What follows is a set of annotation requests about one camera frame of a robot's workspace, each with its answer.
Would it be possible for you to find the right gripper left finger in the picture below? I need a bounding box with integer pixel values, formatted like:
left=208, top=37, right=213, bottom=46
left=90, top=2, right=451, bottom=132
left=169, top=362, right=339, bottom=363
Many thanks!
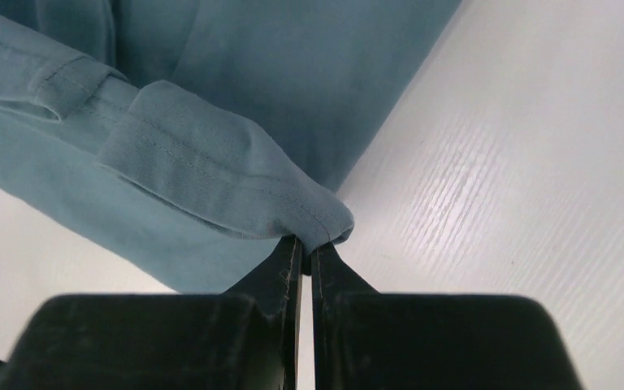
left=0, top=237, right=302, bottom=389

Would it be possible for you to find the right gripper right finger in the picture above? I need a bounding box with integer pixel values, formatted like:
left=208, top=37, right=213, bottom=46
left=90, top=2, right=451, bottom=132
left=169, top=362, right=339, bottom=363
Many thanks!
left=310, top=245, right=582, bottom=389

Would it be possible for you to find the blue-grey t-shirt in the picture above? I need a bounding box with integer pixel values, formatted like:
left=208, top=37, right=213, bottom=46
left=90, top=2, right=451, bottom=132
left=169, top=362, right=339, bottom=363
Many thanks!
left=0, top=1, right=459, bottom=292

